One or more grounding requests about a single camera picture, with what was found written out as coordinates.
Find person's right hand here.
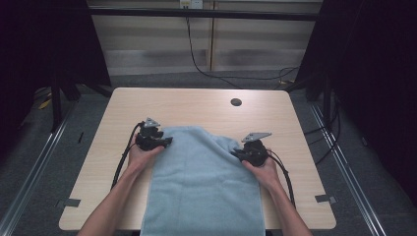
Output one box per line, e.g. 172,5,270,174
241,156,282,192

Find black floor cables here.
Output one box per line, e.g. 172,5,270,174
303,92,342,165

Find white wall power outlet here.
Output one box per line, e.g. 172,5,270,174
179,0,205,10

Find black horizontal metal bar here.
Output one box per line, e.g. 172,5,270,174
88,7,320,23

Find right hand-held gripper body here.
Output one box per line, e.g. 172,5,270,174
240,132,273,168

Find yellow item on floor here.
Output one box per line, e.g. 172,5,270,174
37,97,53,110

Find long black power cable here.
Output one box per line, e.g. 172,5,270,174
185,8,300,89

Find hand-held gripper black cable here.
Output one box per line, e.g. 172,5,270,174
267,148,297,209
110,121,146,192

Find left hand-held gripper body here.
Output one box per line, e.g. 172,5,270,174
135,117,169,152

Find black curtain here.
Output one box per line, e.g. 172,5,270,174
294,0,417,208
0,0,112,158

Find right hand-held gripper black cable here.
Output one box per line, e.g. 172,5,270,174
267,148,297,209

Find metal floor rail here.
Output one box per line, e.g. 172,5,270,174
0,109,77,236
309,102,388,236

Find person's left hand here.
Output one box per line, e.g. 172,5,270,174
126,141,165,175

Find light blue towel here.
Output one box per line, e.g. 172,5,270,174
140,125,267,236

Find black metal stand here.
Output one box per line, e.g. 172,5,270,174
49,68,82,134

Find left hand-held gripper black cable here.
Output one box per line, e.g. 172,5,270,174
110,121,146,192

